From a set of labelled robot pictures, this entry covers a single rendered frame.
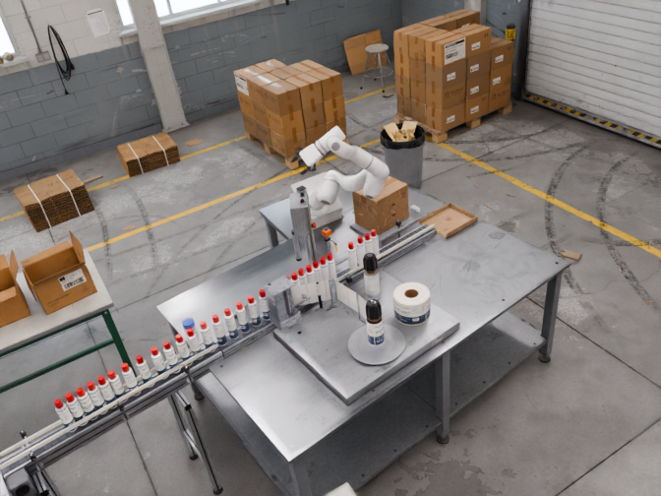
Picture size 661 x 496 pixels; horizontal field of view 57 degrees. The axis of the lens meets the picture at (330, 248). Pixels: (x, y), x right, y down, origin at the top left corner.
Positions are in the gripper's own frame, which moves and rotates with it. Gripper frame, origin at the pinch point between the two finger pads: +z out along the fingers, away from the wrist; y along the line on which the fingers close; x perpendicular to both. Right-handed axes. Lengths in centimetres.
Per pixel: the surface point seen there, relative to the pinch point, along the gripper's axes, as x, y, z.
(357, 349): -2, 102, 31
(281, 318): 0, 63, 57
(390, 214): 86, 35, -20
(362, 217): 87, 25, -4
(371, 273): 19, 70, 4
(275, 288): -7, 50, 48
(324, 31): 504, -333, -78
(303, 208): -3.9, 22.4, 10.3
